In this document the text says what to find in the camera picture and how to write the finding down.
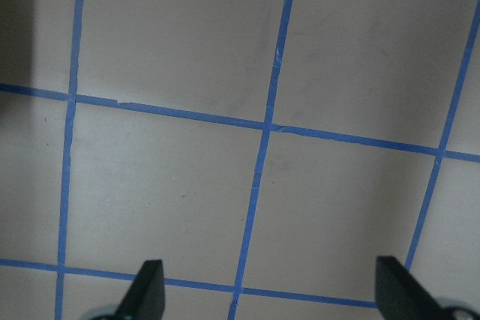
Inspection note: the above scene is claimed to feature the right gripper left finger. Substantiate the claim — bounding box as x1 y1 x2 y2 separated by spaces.
114 260 166 320

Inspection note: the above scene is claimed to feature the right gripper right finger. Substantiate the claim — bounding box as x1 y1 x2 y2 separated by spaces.
374 256 469 320

